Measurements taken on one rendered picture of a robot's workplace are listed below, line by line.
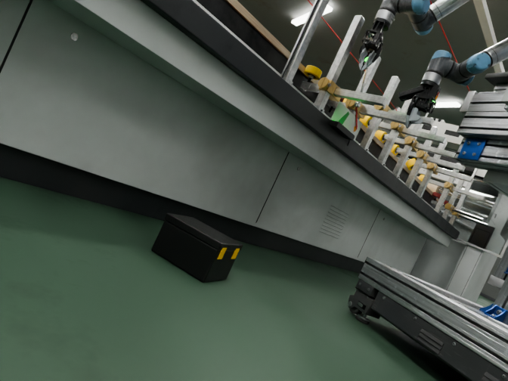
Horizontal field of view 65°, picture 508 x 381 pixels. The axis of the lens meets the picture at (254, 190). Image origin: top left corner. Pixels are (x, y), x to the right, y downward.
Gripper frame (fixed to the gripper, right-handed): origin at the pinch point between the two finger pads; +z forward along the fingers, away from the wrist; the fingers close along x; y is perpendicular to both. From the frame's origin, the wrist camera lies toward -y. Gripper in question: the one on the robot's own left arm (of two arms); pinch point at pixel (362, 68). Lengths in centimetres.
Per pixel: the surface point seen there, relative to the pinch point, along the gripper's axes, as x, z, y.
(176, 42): -35, 37, 74
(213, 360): 26, 95, 105
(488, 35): 36, -145, -218
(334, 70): -9.4, 6.5, 5.3
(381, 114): 12.9, 11.3, -17.7
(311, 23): -17.9, 0.5, 29.9
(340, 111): -2.9, 18.8, -8.1
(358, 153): 8.2, 29.4, -34.1
